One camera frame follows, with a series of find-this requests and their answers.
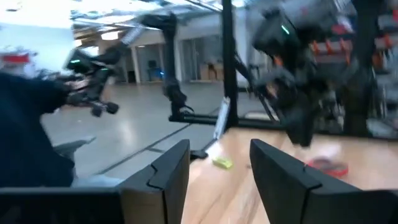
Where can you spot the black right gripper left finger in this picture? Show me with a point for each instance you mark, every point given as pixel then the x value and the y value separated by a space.
pixel 161 199

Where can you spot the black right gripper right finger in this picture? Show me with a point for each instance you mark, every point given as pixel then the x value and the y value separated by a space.
pixel 295 199

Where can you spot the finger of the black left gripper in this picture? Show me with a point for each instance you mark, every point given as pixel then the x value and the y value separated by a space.
pixel 300 124

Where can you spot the yellow-green eraser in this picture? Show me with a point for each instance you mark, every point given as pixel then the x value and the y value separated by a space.
pixel 223 163

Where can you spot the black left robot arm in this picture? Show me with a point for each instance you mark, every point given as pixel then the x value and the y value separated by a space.
pixel 273 34

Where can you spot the background black robot arm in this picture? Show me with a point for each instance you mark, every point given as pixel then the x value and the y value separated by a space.
pixel 93 74

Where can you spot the cluttered workbench shelves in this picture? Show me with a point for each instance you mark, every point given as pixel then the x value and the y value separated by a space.
pixel 385 46

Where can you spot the person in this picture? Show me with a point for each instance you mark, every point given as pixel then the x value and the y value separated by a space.
pixel 28 130

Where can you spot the black aluminium table frame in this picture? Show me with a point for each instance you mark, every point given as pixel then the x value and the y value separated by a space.
pixel 229 62

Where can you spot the silver frame strip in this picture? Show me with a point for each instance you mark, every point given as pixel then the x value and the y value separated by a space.
pixel 222 118

